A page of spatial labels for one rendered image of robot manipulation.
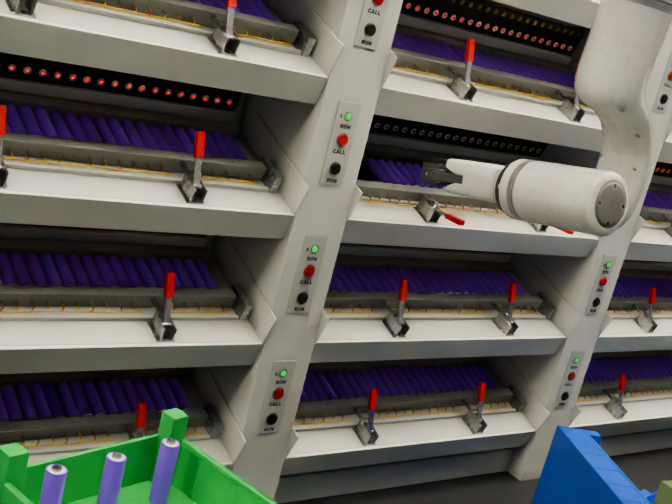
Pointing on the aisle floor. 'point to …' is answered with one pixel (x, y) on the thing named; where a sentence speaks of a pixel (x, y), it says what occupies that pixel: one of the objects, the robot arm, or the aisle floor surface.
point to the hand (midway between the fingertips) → (441, 175)
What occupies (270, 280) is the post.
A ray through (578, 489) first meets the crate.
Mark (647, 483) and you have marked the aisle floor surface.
